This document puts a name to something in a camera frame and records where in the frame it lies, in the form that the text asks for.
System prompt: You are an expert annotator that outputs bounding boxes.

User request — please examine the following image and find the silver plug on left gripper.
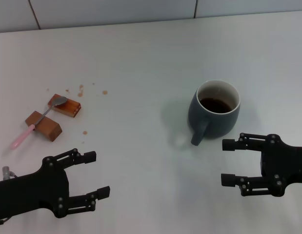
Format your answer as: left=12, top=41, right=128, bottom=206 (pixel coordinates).
left=1, top=166, right=19, bottom=181

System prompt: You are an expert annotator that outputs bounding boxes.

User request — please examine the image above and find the orange grooved wooden block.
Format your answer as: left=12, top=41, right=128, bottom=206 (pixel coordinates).
left=47, top=94, right=81, bottom=118

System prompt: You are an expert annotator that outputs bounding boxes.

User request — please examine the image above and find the dark coffee liquid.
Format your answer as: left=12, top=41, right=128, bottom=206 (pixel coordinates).
left=199, top=97, right=232, bottom=114

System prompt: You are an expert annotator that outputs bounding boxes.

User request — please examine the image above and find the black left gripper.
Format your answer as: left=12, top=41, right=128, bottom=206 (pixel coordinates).
left=0, top=148, right=111, bottom=221

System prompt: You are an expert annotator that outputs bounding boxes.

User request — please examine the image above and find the pink handled metal spoon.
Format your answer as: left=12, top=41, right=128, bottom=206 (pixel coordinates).
left=10, top=96, right=68, bottom=150

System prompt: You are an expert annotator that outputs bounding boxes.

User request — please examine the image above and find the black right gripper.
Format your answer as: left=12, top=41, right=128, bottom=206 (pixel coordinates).
left=221, top=133, right=302, bottom=197

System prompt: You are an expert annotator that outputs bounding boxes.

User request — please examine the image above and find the dark brown wooden block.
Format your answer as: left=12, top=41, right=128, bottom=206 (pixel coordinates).
left=25, top=111, right=63, bottom=142

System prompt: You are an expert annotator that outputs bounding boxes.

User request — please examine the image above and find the grey ceramic cup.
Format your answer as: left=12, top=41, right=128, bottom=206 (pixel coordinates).
left=188, top=79, right=241, bottom=146

